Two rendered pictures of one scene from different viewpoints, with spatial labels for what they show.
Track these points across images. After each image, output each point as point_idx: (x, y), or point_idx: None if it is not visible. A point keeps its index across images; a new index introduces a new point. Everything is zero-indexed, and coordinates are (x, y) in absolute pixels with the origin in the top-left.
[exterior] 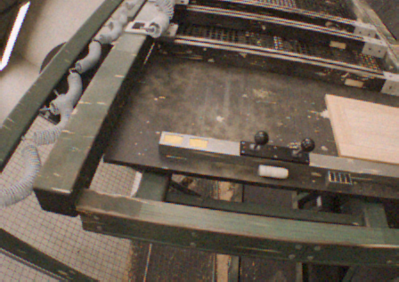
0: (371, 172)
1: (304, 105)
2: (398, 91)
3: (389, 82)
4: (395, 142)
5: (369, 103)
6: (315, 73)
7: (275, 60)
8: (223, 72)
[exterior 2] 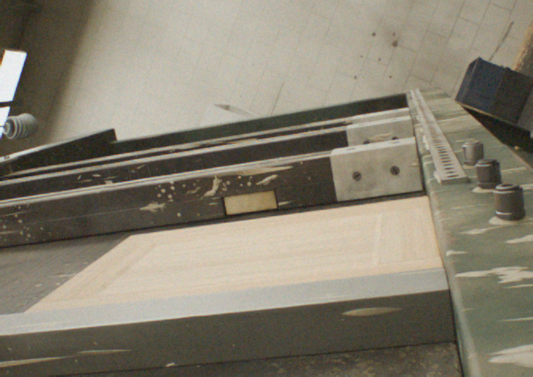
0: (32, 328)
1: (53, 271)
2: (388, 177)
3: (343, 161)
4: (265, 266)
5: (254, 221)
6: (140, 209)
7: (40, 207)
8: None
